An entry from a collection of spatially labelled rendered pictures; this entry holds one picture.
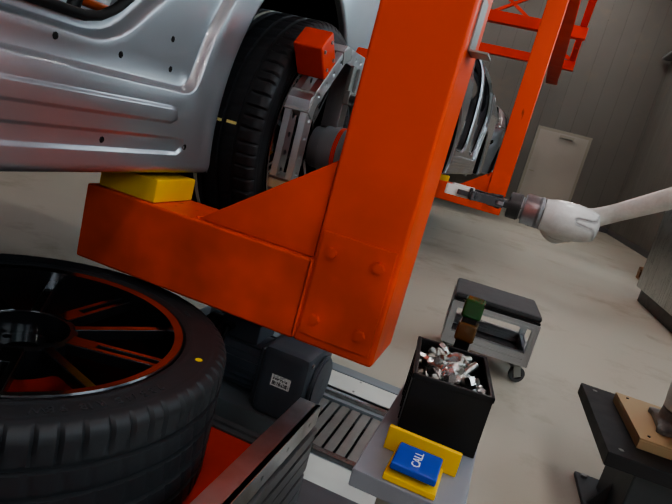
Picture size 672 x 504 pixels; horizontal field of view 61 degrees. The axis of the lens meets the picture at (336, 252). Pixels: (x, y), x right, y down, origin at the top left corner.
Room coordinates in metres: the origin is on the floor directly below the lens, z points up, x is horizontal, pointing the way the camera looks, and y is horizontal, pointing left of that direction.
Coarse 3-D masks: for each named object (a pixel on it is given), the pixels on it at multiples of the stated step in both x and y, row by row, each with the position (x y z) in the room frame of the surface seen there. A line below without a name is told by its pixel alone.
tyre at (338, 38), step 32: (256, 32) 1.48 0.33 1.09; (288, 32) 1.49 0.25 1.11; (256, 64) 1.41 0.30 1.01; (288, 64) 1.43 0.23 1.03; (224, 96) 1.39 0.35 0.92; (256, 96) 1.37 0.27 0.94; (224, 128) 1.39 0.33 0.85; (256, 128) 1.36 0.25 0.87; (224, 160) 1.38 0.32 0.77; (256, 160) 1.38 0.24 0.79; (224, 192) 1.41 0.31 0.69; (256, 192) 1.41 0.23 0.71
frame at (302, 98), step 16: (336, 48) 1.53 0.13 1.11; (336, 64) 1.49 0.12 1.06; (352, 64) 1.61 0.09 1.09; (304, 80) 1.44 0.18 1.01; (320, 80) 1.44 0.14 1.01; (288, 96) 1.40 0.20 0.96; (304, 96) 1.40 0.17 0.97; (320, 96) 1.44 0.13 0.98; (288, 112) 1.40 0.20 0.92; (304, 112) 1.39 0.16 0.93; (288, 128) 1.41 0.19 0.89; (304, 128) 1.39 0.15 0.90; (288, 144) 1.43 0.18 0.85; (304, 144) 1.42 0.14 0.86; (272, 176) 1.40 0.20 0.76; (288, 176) 1.39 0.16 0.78
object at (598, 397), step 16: (592, 400) 1.73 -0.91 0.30; (608, 400) 1.77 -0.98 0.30; (592, 416) 1.62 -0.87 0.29; (608, 416) 1.63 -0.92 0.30; (592, 432) 1.57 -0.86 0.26; (608, 432) 1.51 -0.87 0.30; (624, 432) 1.54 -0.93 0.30; (608, 448) 1.41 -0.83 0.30; (624, 448) 1.43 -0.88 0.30; (608, 464) 1.39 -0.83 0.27; (624, 464) 1.38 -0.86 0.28; (640, 464) 1.37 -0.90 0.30; (656, 464) 1.39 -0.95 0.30; (576, 480) 1.74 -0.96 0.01; (592, 480) 1.76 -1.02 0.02; (608, 480) 1.65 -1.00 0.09; (624, 480) 1.53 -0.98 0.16; (640, 480) 1.48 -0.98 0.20; (656, 480) 1.36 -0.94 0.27; (592, 496) 1.66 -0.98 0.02; (608, 496) 1.60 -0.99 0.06; (624, 496) 1.49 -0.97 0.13; (640, 496) 1.48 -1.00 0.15; (656, 496) 1.47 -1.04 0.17
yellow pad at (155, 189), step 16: (112, 176) 1.16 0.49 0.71; (128, 176) 1.15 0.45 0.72; (144, 176) 1.14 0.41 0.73; (160, 176) 1.18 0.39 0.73; (176, 176) 1.23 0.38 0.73; (128, 192) 1.15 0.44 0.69; (144, 192) 1.14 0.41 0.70; (160, 192) 1.15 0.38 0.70; (176, 192) 1.20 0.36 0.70; (192, 192) 1.26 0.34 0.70
